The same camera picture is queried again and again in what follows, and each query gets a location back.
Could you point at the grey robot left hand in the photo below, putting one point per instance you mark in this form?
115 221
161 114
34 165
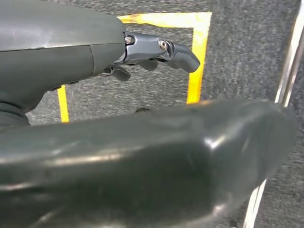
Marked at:
118 173

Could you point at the stainless steel workbench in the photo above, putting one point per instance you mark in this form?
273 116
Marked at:
286 78

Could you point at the yellow floor tape square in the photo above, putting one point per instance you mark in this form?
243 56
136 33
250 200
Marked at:
194 88

